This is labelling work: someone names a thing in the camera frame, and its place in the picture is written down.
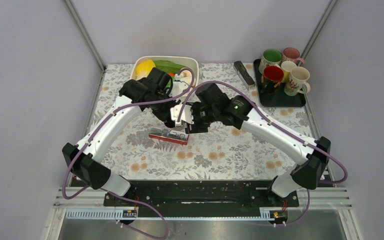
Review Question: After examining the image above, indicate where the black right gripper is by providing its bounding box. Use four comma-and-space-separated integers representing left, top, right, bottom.
185, 101, 219, 135

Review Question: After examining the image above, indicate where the black interior mug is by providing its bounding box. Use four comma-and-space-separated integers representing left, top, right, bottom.
261, 65, 284, 95

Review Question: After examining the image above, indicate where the cream christmas mug green inside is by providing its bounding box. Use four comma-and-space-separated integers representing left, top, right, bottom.
258, 49, 283, 74

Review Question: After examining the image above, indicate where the yellow mug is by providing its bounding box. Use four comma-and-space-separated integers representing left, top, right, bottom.
280, 60, 297, 83

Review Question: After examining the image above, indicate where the tall floral beige mug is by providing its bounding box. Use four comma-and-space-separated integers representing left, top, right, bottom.
284, 66, 311, 96

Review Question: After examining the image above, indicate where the pink ghost pattern mug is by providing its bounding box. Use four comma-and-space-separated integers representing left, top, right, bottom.
282, 47, 305, 66

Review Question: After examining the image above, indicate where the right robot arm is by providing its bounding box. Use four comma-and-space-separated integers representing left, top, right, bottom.
175, 81, 333, 206

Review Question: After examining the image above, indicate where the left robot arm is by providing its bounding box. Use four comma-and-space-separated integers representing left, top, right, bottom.
62, 67, 178, 206

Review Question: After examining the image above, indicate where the green leaf vegetable toy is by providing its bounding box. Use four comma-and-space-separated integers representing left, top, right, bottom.
153, 60, 186, 74

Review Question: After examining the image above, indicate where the white napa cabbage toy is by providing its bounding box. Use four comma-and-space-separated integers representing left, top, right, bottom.
136, 59, 156, 80

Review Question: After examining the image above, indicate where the mushroom toy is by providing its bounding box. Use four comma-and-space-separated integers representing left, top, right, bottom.
180, 69, 193, 83

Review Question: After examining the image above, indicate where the white vegetable tray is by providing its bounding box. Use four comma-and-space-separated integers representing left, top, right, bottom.
130, 55, 200, 87

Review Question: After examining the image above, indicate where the black rectangular box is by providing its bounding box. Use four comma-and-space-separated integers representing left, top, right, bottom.
233, 60, 256, 90

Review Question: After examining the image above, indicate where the red silver gum box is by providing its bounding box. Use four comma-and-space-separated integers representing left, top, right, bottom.
148, 127, 189, 145

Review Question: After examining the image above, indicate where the floral tablecloth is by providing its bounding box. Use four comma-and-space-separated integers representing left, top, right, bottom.
90, 63, 313, 180

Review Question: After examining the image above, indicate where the black tray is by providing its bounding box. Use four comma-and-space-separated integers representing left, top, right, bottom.
253, 58, 307, 108

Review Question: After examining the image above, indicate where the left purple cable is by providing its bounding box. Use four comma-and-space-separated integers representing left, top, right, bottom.
61, 67, 196, 240

